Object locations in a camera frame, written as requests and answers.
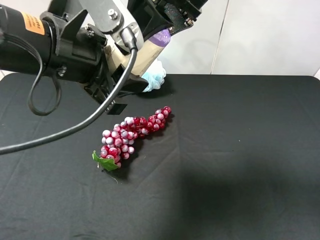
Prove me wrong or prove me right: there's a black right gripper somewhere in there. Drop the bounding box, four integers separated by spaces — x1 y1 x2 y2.
127 0 208 40

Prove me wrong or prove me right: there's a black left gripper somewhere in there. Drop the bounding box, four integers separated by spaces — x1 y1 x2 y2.
40 9 149 104

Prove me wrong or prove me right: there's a purple roll with paper label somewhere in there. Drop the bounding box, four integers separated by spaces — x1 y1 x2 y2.
104 29 171 77

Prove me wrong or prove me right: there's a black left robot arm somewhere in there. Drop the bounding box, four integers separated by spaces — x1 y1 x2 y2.
0 0 172 103

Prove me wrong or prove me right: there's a light blue bath loofah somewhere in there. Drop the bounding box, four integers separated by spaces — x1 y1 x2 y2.
142 59 167 93

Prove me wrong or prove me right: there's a red artificial grape bunch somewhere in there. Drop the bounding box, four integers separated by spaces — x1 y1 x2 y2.
92 106 172 172

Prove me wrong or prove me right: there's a black tablecloth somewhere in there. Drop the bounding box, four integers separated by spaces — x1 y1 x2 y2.
0 74 320 240

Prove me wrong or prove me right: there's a black camera cable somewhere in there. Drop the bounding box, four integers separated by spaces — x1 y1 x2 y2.
0 26 139 155

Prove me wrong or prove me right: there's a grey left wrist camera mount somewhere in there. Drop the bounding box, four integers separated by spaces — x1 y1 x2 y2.
47 0 145 55

